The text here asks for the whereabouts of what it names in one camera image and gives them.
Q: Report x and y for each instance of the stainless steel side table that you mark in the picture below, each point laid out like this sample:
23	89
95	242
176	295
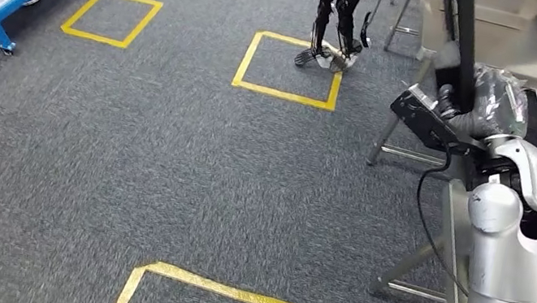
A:
509	49

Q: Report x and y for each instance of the metal stool frame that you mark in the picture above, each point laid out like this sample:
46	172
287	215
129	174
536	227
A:
404	9

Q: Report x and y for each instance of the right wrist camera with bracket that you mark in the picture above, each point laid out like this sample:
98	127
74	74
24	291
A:
416	115

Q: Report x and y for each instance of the black licence plate frame part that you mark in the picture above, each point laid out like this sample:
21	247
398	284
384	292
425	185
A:
467	41

